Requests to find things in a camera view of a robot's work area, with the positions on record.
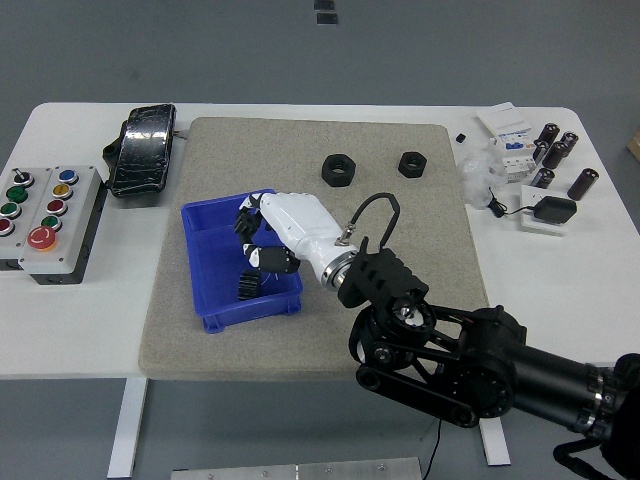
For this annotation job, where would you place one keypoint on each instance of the grey box with emergency stop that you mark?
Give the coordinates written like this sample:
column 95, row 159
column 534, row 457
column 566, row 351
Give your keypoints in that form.
column 60, row 215

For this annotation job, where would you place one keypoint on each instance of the white table leg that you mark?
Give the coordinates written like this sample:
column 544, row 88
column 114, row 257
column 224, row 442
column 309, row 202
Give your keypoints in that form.
column 496, row 445
column 127, row 425

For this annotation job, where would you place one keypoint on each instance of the brown cardboard piece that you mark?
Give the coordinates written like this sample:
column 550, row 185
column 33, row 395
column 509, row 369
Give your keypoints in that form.
column 635, row 144

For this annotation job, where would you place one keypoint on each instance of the white flat plate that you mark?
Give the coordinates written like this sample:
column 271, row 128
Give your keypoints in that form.
column 530, row 195

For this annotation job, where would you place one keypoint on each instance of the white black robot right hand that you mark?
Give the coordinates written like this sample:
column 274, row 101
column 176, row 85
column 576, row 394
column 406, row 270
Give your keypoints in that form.
column 300, row 222

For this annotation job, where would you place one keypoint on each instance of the silver metal plate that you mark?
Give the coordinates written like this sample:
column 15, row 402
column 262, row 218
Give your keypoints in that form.
column 295, row 471

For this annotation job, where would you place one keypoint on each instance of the grey box with selector switch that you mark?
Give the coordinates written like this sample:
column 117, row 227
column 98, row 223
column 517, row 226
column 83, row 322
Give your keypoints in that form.
column 12, row 210

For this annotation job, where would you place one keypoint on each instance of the white table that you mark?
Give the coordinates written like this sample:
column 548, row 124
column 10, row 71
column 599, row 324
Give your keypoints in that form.
column 75, row 325

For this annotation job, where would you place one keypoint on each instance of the black wrapped foot pedal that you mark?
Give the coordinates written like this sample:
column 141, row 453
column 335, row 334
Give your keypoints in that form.
column 142, row 150

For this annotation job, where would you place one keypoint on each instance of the dark brown capacitor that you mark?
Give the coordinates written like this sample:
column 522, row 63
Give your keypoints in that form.
column 583, row 184
column 544, row 178
column 569, row 140
column 555, row 155
column 547, row 134
column 539, row 151

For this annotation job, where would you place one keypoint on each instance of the clear plastic bag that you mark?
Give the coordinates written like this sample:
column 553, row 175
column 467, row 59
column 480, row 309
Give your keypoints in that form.
column 475, row 177

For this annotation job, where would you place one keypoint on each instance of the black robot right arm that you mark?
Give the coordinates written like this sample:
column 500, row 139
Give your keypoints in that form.
column 475, row 370

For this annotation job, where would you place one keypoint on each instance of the large black hex nut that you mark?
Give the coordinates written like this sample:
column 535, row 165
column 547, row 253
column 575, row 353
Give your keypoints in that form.
column 338, row 170

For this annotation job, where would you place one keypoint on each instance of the white cardboard packet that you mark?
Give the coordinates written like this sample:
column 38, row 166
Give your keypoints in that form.
column 502, row 119

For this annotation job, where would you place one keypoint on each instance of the small black hex nut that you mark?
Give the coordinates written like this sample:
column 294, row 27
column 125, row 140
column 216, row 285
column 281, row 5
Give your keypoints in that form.
column 413, row 163

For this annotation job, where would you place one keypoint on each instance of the white blue circuit breaker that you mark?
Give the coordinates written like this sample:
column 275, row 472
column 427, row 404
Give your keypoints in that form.
column 515, row 160

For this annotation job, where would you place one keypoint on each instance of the grey-brown mat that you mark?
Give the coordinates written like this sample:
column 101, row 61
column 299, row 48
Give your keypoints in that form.
column 250, row 350

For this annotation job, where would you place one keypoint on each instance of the blue plastic box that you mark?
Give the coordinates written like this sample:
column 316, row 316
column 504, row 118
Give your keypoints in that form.
column 220, row 307

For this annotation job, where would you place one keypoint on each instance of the black power adapter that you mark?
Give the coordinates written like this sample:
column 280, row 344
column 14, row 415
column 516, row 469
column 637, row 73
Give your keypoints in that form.
column 556, row 209

